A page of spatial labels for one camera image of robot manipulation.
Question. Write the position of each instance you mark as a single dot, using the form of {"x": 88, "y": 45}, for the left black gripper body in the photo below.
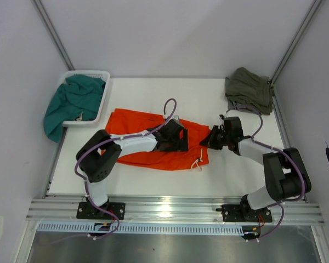
{"x": 175, "y": 144}

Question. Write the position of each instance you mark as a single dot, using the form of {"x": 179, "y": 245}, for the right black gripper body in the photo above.
{"x": 219, "y": 138}

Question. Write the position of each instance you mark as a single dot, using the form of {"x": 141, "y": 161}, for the orange shorts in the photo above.
{"x": 124, "y": 121}

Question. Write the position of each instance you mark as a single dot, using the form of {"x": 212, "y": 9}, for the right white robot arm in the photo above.
{"x": 285, "y": 175}

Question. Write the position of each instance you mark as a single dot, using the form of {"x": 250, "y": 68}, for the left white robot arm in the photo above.
{"x": 96, "y": 159}

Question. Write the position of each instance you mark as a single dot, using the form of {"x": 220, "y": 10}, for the grey folded shorts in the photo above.
{"x": 233, "y": 105}

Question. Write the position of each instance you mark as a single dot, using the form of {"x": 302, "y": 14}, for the olive green folded shorts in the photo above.
{"x": 251, "y": 90}

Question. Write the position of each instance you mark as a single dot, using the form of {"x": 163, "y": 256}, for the teal shorts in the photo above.
{"x": 54, "y": 116}

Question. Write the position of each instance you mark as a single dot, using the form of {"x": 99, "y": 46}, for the white plastic basket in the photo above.
{"x": 84, "y": 96}

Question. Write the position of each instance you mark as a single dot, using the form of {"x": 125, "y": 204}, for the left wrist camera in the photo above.
{"x": 177, "y": 120}

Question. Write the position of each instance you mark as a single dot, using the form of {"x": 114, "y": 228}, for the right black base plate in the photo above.
{"x": 233, "y": 213}

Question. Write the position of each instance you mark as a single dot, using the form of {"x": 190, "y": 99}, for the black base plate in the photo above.
{"x": 87, "y": 211}
{"x": 233, "y": 213}

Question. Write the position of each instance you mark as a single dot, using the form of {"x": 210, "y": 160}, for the white slotted cable duct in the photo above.
{"x": 162, "y": 229}

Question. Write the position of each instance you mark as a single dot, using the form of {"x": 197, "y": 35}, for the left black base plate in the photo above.
{"x": 87, "y": 211}

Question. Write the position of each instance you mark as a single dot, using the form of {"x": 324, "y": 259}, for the aluminium mounting rail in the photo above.
{"x": 170, "y": 210}

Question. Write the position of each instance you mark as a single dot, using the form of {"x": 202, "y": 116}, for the right corner aluminium post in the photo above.
{"x": 300, "y": 32}

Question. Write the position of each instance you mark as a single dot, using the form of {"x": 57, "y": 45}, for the corner aluminium post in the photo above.
{"x": 300, "y": 32}
{"x": 48, "y": 24}

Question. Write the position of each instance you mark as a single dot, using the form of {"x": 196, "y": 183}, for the left corner aluminium post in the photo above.
{"x": 48, "y": 24}

